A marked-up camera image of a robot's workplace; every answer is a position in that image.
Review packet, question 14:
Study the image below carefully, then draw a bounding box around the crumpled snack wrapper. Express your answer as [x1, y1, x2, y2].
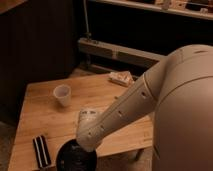
[109, 71, 134, 87]

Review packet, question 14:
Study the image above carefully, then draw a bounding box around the long wooden beam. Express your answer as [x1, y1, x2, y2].
[78, 38, 166, 67]

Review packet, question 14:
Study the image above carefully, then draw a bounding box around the wooden shelf with items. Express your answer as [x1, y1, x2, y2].
[90, 0, 213, 21]

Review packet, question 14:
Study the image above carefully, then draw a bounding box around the vertical metal pole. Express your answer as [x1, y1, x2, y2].
[83, 0, 91, 41]

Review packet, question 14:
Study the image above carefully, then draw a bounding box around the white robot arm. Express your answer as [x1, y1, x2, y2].
[76, 44, 213, 171]

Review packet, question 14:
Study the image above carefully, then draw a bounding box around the translucent plastic cup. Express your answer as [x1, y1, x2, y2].
[53, 84, 71, 107]

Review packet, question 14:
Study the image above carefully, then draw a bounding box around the black ceramic bowl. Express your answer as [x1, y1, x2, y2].
[56, 139, 97, 171]

